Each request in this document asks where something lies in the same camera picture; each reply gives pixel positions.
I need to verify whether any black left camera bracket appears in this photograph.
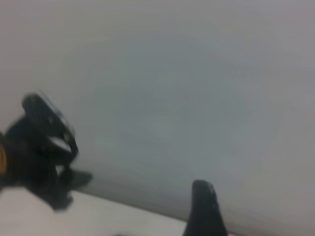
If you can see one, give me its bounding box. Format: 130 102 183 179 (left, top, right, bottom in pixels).
21 92 80 161

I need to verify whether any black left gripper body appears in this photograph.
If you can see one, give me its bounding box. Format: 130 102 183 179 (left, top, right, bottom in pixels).
4 118 65 199

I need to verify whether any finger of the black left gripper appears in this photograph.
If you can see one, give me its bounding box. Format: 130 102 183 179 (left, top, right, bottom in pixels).
63 169 94 192
46 188 75 212

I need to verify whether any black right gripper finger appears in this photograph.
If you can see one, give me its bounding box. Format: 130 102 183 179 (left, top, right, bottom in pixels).
183 179 229 236

